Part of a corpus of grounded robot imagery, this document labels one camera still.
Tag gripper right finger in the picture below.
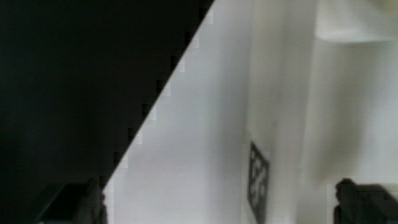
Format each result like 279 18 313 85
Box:
334 178 398 224

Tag white square tabletop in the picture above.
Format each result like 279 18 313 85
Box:
105 0 398 224

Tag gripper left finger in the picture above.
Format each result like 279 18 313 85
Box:
32 178 108 224

